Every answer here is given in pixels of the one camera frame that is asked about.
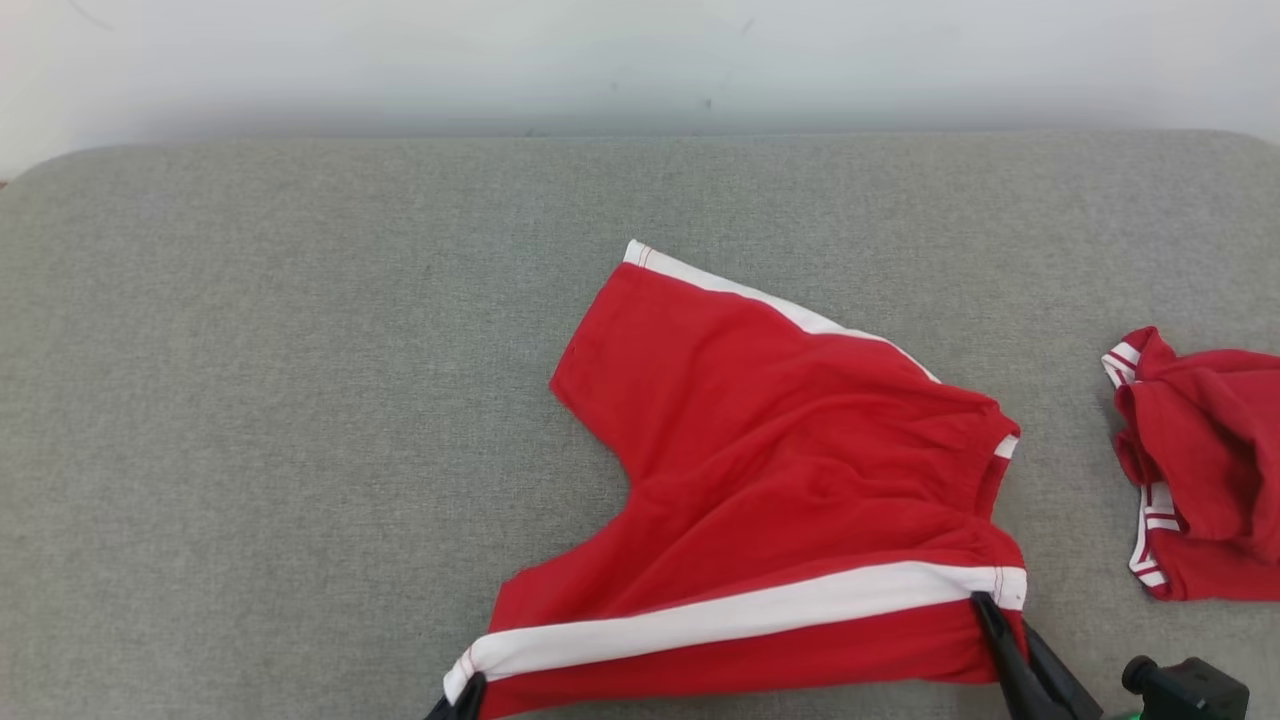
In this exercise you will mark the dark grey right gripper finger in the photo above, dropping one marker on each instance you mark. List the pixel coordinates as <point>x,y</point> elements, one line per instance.
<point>1065,690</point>
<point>1015,670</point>

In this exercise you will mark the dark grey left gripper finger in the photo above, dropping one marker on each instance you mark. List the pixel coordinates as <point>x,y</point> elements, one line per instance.
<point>462,702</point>

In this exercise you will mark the red basketball jersey number 23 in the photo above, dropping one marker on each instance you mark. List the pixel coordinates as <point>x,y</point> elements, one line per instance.
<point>1220,450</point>

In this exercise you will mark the red shorts with white stripe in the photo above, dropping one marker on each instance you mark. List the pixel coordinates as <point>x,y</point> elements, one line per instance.
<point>780,480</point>

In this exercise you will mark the grey fabric sofa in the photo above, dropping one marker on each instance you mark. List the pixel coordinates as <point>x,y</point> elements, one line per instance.
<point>300,400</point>

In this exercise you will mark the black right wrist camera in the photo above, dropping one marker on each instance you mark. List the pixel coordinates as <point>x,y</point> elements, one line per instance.
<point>1190,692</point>

